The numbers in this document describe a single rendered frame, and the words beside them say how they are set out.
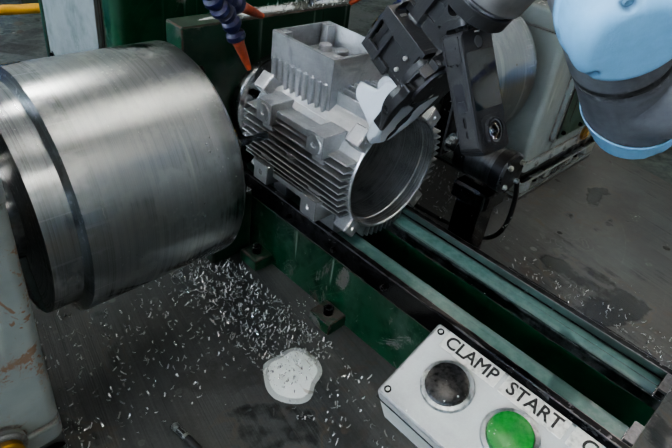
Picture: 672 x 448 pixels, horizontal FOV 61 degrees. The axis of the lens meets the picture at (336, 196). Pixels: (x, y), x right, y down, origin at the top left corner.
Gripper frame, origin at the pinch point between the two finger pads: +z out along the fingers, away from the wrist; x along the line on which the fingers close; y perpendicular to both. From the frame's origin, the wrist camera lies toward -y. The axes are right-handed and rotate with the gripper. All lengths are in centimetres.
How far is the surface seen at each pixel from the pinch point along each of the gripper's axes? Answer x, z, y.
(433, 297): -1.6, 9.2, -17.8
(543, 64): -49.0, 4.4, 3.9
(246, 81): -0.4, 15.0, 20.7
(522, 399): 17.4, -13.4, -25.6
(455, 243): -12.1, 11.0, -13.7
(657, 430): -17.6, 6.4, -46.3
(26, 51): -62, 257, 228
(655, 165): -282, 107, -32
